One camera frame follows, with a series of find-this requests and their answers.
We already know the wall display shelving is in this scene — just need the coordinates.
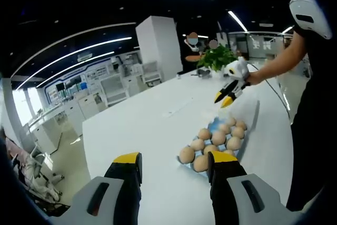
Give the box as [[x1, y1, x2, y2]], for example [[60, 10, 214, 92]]
[[42, 53, 140, 102]]

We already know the green potted plant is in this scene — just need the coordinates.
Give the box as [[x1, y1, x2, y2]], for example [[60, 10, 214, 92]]
[[196, 44, 239, 73]]

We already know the white office chair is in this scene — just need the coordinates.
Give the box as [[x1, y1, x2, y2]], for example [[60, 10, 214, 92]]
[[26, 145, 65, 202]]

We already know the white mesh chair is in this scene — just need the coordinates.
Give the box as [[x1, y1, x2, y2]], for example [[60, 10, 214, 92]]
[[100, 74, 130, 107], [142, 61, 163, 86]]

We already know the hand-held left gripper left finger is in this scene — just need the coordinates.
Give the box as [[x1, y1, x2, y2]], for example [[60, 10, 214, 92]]
[[70, 152, 143, 225]]

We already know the white table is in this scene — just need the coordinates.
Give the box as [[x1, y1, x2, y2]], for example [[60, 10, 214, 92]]
[[82, 68, 293, 225]]

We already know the white cabinet row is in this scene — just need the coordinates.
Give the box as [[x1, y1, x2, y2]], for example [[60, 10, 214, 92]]
[[23, 93, 106, 152]]

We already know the white chest device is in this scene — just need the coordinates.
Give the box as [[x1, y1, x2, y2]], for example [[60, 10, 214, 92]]
[[289, 0, 333, 40]]

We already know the person's right hand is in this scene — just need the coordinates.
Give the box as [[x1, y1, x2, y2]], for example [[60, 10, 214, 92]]
[[247, 71, 264, 86]]

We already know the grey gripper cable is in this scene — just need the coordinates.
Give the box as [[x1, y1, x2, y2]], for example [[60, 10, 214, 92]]
[[249, 63, 292, 119]]

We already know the group of beige eggs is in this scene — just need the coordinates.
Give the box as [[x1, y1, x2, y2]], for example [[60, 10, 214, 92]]
[[179, 116, 248, 174]]

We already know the small grey device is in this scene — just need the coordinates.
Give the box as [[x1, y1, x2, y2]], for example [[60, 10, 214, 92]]
[[197, 68, 213, 78]]

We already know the blue egg tray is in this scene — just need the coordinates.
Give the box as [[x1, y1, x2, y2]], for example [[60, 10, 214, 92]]
[[176, 116, 248, 177]]

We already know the ceiling light bar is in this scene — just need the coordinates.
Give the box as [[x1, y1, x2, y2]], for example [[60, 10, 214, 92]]
[[227, 11, 248, 33]]

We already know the person in black shirt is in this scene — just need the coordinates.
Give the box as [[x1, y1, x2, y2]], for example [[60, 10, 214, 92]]
[[285, 24, 337, 212]]

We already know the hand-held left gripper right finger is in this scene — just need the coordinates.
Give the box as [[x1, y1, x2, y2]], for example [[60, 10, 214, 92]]
[[207, 150, 293, 225]]

